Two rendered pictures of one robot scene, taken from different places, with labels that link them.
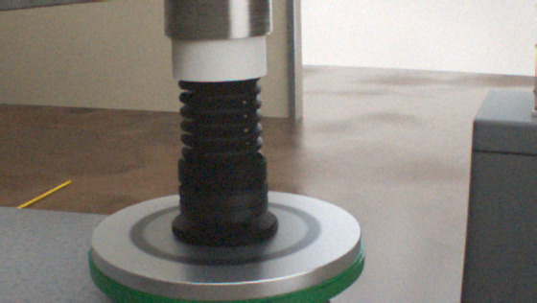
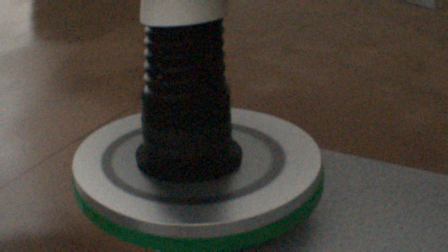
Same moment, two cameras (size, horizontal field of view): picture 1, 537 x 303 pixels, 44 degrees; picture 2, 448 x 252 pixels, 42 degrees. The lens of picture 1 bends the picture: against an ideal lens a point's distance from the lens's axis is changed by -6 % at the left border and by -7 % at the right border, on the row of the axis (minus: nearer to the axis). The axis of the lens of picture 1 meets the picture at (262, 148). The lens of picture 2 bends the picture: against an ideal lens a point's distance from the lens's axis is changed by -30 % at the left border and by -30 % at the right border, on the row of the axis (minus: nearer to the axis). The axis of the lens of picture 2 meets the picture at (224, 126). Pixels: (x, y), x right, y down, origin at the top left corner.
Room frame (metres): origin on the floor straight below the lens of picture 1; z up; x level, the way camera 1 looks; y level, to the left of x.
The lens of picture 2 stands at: (1.06, 0.19, 1.18)
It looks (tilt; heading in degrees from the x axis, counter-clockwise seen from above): 24 degrees down; 193
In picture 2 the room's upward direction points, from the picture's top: 2 degrees counter-clockwise
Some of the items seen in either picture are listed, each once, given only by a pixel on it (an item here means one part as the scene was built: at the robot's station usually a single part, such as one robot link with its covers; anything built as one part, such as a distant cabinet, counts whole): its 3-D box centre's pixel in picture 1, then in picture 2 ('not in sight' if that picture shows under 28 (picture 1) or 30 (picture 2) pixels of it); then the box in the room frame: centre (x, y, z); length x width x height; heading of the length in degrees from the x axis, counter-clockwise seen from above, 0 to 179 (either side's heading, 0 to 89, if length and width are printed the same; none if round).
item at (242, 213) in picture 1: (223, 202); (185, 133); (0.52, 0.03, 0.93); 0.07 x 0.07 x 0.01
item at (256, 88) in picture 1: (220, 106); (182, 41); (0.52, 0.03, 1.00); 0.06 x 0.06 x 0.09
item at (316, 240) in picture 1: (224, 236); (187, 166); (0.52, 0.03, 0.90); 0.21 x 0.21 x 0.01
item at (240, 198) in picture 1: (222, 187); (184, 118); (0.52, 0.03, 0.94); 0.07 x 0.07 x 0.01
